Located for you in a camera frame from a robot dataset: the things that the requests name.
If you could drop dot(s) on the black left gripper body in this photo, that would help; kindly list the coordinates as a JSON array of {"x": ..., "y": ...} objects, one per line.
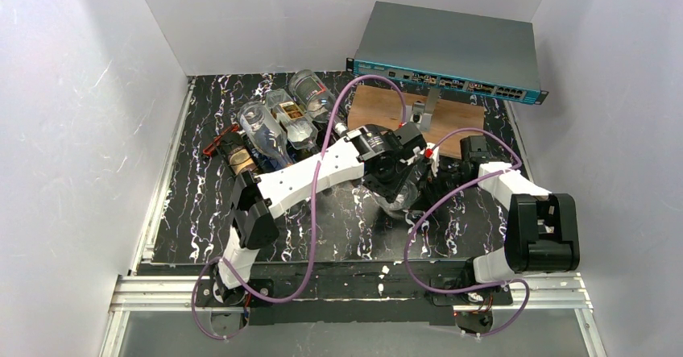
[{"x": 399, "y": 178}]

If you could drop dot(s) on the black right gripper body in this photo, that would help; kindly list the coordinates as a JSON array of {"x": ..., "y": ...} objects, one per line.
[{"x": 445, "y": 172}]

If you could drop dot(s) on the clear round glass bottle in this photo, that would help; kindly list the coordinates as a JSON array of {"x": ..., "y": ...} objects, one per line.
[{"x": 406, "y": 197}]

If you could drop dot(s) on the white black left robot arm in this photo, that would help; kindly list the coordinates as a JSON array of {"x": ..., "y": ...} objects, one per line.
[{"x": 257, "y": 201}]

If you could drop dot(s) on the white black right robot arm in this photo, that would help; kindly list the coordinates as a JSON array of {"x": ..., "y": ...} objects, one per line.
[{"x": 541, "y": 226}]

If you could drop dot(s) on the clear bottle gold label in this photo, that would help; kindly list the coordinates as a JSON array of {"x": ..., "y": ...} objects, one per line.
[{"x": 298, "y": 126}]

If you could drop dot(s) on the clear bottle grey label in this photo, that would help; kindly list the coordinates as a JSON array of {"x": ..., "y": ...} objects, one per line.
[{"x": 313, "y": 95}]

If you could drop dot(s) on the dark bottle brown label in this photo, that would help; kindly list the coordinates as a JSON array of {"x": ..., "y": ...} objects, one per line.
[{"x": 239, "y": 159}]

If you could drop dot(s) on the red black wine rack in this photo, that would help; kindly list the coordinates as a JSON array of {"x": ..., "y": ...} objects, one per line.
[{"x": 223, "y": 140}]

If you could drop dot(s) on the wooden board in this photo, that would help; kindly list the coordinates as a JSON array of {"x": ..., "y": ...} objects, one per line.
[{"x": 382, "y": 107}]

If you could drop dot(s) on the metal bracket with knob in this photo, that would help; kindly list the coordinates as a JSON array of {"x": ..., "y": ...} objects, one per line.
[{"x": 422, "y": 110}]

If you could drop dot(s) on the teal network switch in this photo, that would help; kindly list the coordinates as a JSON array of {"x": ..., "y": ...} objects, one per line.
[{"x": 465, "y": 53}]

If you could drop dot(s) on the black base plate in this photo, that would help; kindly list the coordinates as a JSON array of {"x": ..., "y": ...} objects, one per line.
[{"x": 355, "y": 291}]

